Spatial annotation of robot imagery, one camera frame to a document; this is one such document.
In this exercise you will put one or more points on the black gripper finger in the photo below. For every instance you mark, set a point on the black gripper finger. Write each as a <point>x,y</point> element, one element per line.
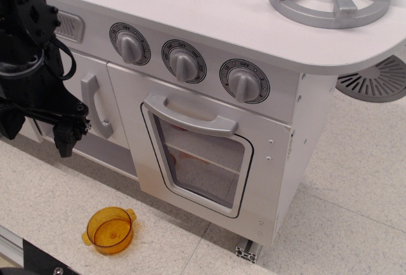
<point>65,138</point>

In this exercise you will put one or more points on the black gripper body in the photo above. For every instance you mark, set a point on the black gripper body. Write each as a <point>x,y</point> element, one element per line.
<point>36,90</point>

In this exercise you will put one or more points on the grey oven door handle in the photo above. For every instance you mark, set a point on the grey oven door handle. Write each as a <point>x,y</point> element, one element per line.
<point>218,127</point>

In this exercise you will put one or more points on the white oven door with window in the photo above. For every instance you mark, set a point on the white oven door with window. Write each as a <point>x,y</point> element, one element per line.
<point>232,182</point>

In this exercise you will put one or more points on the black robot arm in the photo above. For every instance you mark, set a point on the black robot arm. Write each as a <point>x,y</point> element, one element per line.
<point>28,26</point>

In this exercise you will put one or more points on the white cabinet door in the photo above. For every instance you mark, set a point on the white cabinet door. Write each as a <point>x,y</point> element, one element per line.
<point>105,99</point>

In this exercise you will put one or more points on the grey vent grille plate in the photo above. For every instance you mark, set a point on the grey vent grille plate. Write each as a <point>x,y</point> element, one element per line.
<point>71,27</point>

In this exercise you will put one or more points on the orange transparent toy pot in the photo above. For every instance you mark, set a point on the orange transparent toy pot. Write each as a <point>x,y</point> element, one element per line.
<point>110,230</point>

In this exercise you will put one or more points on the grey left stove knob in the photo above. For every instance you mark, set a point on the grey left stove knob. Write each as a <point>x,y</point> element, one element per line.
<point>130,44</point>

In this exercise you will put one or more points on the grey stove knob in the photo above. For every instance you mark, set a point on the grey stove knob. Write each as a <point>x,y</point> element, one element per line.
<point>244,81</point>
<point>183,61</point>
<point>130,44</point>

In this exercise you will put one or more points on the grey middle stove knob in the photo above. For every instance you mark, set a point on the grey middle stove knob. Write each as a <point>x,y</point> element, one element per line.
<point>183,61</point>

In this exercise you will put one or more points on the white toy kitchen stove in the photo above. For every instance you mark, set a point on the white toy kitchen stove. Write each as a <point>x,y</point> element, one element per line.
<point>301,62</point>

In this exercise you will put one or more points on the grey right stove knob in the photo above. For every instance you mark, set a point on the grey right stove knob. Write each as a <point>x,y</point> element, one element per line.
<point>244,81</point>

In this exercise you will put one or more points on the aluminium extrusion foot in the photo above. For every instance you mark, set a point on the aluminium extrusion foot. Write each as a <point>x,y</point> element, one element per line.
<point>248,250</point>

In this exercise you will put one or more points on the grey slotted round disc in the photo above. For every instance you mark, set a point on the grey slotted round disc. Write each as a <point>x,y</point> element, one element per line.
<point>380,83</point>

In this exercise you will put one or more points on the grey cabinet door handle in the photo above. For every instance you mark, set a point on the grey cabinet door handle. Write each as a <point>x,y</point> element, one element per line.
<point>89,88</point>

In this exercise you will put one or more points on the aluminium frame rail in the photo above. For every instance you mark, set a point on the aluminium frame rail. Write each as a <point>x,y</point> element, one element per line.
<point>11,247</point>

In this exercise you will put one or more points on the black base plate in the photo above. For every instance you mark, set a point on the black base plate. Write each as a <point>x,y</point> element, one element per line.
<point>37,261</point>

